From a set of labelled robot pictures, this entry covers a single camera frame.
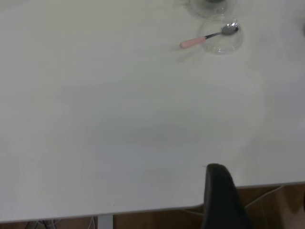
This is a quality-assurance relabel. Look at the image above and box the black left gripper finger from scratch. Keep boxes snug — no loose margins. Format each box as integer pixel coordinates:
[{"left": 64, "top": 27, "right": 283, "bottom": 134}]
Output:
[{"left": 201, "top": 163, "right": 255, "bottom": 229}]

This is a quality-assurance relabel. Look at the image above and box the pink handled metal spoon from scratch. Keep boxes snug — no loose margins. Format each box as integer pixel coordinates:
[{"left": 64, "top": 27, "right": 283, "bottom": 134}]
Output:
[{"left": 179, "top": 22, "right": 240, "bottom": 49}]

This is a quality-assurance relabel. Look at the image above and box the white table leg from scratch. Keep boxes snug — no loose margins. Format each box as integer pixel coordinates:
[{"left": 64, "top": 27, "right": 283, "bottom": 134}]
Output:
[{"left": 97, "top": 214, "right": 114, "bottom": 229}]

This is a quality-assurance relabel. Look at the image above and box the clear glass saucer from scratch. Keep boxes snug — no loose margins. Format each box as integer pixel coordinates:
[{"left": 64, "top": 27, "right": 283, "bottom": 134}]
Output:
[{"left": 199, "top": 14, "right": 244, "bottom": 55}]

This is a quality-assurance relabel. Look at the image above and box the long white cable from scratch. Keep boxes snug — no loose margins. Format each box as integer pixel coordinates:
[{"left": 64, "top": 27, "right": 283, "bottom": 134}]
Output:
[{"left": 184, "top": 185, "right": 286, "bottom": 217}]

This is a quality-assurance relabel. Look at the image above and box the looped white cable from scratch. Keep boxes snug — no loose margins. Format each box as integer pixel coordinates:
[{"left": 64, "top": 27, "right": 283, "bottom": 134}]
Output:
[{"left": 85, "top": 216, "right": 98, "bottom": 229}]

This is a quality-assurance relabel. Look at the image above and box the clear double wall glass cup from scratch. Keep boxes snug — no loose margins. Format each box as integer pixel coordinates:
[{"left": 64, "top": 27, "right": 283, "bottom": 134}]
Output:
[{"left": 185, "top": 0, "right": 236, "bottom": 19}]

